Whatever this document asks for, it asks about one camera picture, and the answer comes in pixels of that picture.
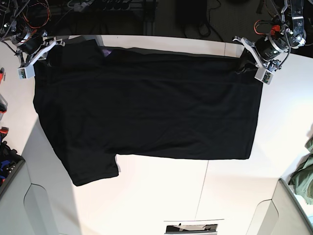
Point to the green cloth pile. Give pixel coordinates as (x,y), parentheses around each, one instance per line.
(302,178)

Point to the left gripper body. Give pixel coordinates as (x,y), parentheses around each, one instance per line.
(265,51)

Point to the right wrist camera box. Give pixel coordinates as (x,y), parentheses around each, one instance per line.
(26,72)

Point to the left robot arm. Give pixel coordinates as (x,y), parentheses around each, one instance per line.
(284,32)

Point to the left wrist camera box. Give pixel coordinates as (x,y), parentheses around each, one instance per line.
(264,75)

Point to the white paper sheet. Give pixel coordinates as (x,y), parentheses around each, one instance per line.
(196,227)

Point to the grey bin with clothes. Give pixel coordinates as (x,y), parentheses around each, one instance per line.
(10,162)

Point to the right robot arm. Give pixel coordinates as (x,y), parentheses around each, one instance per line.
(18,15)

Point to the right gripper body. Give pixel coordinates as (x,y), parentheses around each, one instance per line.
(33,45)

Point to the black t-shirt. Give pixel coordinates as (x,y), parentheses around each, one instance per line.
(93,106)

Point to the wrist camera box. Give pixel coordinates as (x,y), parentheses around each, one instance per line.
(264,75)
(26,72)

